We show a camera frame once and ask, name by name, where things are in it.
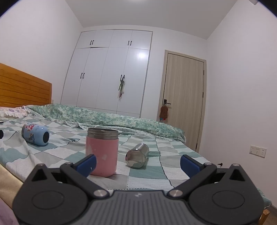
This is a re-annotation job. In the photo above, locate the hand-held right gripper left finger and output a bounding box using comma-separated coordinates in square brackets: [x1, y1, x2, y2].
[25, 154, 109, 198]

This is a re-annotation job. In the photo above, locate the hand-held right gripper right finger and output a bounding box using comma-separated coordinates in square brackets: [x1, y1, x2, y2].
[169, 154, 252, 198]

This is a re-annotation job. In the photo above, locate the pink cup with steel rim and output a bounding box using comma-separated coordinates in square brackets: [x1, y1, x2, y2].
[85, 127, 119, 177]

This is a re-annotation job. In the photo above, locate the blue printed cup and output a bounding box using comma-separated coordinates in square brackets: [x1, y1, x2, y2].
[21, 123, 50, 147]

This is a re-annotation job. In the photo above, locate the small stainless steel cup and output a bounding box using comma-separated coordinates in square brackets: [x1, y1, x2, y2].
[126, 143, 150, 169]

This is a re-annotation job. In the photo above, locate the floral ruffled pillow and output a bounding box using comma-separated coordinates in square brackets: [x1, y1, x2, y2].
[0, 106, 33, 118]

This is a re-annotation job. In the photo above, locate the green floral quilt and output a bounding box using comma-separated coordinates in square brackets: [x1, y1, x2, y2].
[28, 103, 187, 142]

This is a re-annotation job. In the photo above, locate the wooden headboard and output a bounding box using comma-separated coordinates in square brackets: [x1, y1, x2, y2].
[0, 63, 53, 108]

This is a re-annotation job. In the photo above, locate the brown plush pendant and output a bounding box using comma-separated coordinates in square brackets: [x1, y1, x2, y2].
[159, 106, 169, 123]

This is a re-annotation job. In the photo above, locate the light wooden door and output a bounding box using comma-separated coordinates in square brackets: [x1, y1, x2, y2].
[156, 50, 206, 153]

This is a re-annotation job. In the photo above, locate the pink cloth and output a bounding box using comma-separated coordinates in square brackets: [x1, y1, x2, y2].
[0, 198, 20, 225]

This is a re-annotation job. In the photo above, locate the hanging key bundle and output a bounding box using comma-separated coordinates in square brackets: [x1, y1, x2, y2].
[118, 75, 126, 98]

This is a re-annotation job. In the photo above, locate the white wardrobe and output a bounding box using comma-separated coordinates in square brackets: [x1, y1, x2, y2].
[61, 30, 153, 118]

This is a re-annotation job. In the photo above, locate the white wall socket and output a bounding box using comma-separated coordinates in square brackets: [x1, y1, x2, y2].
[249, 145, 267, 158]

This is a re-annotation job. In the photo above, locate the wooden bed frame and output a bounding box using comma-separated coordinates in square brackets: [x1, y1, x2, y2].
[261, 206, 271, 225]

